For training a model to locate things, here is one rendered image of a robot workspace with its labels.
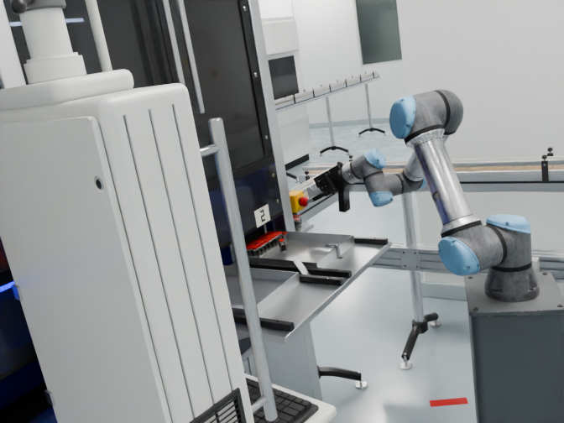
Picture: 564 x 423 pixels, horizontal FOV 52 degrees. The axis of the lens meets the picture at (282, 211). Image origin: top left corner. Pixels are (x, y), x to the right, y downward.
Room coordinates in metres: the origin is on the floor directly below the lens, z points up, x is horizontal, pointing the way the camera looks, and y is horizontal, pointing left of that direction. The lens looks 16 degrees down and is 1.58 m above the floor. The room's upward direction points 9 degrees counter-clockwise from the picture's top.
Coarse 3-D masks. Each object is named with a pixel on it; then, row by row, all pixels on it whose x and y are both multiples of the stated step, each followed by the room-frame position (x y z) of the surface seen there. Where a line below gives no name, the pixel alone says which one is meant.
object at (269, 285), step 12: (228, 276) 1.80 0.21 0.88; (252, 276) 1.76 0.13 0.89; (264, 276) 1.73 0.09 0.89; (276, 276) 1.70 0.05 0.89; (288, 276) 1.67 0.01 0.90; (228, 288) 1.70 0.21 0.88; (264, 288) 1.65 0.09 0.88; (276, 288) 1.64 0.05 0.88; (288, 288) 1.60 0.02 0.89; (240, 300) 1.59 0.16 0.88; (264, 300) 1.50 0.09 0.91; (276, 300) 1.54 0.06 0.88; (240, 312) 1.46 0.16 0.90
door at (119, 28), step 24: (72, 0) 1.51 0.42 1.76; (120, 0) 1.63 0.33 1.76; (144, 0) 1.70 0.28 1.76; (72, 24) 1.49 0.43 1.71; (120, 24) 1.61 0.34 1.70; (144, 24) 1.69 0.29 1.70; (24, 48) 1.37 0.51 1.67; (72, 48) 1.48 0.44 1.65; (96, 48) 1.53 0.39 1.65; (120, 48) 1.60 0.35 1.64; (144, 48) 1.67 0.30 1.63; (24, 72) 1.36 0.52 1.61; (96, 72) 1.52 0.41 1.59; (144, 72) 1.65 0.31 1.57; (168, 72) 1.73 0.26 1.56
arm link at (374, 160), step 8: (368, 152) 1.98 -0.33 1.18; (376, 152) 1.96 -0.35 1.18; (352, 160) 2.02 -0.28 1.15; (360, 160) 1.98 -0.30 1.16; (368, 160) 1.96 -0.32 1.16; (376, 160) 1.95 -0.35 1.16; (384, 160) 1.97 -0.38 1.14; (352, 168) 2.00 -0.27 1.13; (360, 168) 1.98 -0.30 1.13; (368, 168) 1.96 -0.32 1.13; (376, 168) 1.95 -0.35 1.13; (360, 176) 1.99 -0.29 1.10
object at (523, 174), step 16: (464, 160) 2.53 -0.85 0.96; (480, 160) 2.49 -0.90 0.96; (496, 160) 2.45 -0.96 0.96; (512, 160) 2.41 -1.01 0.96; (528, 160) 2.32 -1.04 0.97; (544, 160) 2.25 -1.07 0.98; (560, 160) 2.25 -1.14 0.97; (304, 176) 2.92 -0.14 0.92; (464, 176) 2.45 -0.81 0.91; (480, 176) 2.41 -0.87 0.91; (496, 176) 2.37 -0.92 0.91; (512, 176) 2.33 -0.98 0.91; (528, 176) 2.30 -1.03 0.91; (544, 176) 2.25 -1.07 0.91; (560, 176) 2.23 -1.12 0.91
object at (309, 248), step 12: (300, 240) 2.05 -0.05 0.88; (312, 240) 2.02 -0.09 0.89; (324, 240) 1.99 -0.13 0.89; (336, 240) 1.96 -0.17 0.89; (348, 240) 1.89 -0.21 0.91; (276, 252) 1.96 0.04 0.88; (288, 252) 1.94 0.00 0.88; (300, 252) 1.92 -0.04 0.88; (312, 252) 1.90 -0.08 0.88; (324, 252) 1.88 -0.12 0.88; (336, 252) 1.81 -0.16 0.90; (288, 264) 1.77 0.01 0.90; (312, 264) 1.72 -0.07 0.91; (324, 264) 1.74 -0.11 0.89
